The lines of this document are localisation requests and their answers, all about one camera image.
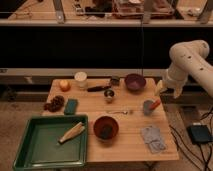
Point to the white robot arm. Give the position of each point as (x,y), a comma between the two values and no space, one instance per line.
(187,59)

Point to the silver spoon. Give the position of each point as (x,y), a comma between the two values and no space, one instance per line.
(125,112)

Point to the purple bowl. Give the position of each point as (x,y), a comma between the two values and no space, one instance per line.
(134,82)

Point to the bunch of red grapes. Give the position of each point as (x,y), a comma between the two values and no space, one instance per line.
(55,104)

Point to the black foot pedal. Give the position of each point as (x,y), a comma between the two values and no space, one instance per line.
(199,134)

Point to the grey folded cloth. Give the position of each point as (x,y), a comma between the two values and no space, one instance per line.
(153,139)

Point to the wooden table board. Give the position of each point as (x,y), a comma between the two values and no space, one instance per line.
(128,145)

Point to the orange fruit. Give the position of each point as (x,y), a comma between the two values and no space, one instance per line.
(64,85)

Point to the white paper cup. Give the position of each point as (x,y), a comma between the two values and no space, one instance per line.
(81,79)

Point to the teal sponge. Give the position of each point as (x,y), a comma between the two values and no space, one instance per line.
(70,107)

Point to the green plastic tray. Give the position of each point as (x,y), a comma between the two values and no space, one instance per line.
(40,147)

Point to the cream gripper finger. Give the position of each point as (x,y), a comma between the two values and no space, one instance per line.
(177,93)
(159,87)

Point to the dark sponge in bowl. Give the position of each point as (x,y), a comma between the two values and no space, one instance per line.
(106,132)

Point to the small dark block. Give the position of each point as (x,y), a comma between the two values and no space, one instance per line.
(115,81)

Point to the small metal cup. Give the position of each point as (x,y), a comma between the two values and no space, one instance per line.
(109,95)

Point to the corn cob in husk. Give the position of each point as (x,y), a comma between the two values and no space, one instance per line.
(73,132)

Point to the brown bowl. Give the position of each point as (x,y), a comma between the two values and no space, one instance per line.
(105,120)

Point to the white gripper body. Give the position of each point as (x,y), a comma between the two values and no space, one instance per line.
(170,83)

